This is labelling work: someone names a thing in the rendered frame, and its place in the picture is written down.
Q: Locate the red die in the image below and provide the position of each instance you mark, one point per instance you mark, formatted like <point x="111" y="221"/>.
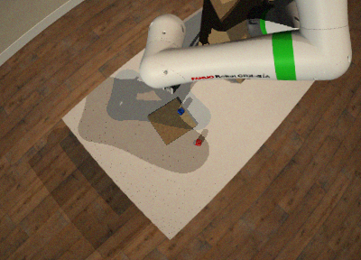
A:
<point x="198" y="142"/>

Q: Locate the brown textured mat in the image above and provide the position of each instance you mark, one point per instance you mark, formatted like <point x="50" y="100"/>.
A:
<point x="169" y="124"/>

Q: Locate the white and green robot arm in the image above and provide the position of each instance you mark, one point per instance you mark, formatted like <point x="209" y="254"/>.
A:
<point x="316" y="47"/>

